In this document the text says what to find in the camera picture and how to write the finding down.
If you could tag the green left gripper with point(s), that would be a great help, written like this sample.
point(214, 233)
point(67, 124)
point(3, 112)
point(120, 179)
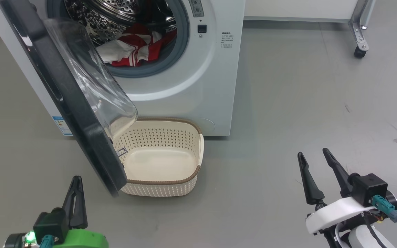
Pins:
point(84, 241)

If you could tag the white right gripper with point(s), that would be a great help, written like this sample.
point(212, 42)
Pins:
point(336, 213)

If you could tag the round dark glass washer door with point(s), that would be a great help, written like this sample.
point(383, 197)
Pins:
point(74, 103)

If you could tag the red white garment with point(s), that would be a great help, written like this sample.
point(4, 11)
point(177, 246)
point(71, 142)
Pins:
point(139, 44)

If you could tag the cream perforated laundry basket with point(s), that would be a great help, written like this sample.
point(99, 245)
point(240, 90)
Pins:
point(160, 165)

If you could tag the white washing machine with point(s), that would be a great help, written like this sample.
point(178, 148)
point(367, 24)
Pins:
point(198, 86)

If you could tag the blue white energy label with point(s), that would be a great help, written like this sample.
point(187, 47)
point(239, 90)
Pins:
point(62, 125)

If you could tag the white board panel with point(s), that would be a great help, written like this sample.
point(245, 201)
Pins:
point(298, 8)

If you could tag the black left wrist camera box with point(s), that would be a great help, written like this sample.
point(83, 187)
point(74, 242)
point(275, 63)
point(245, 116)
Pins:
point(50, 224)

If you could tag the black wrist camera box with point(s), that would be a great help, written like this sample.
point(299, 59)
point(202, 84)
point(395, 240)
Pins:
point(50, 224)
point(370, 187)

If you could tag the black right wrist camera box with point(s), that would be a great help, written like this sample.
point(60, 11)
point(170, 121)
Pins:
point(370, 187)

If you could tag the metal frame leg with caster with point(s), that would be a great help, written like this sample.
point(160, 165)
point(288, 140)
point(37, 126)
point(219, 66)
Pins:
point(360, 31)

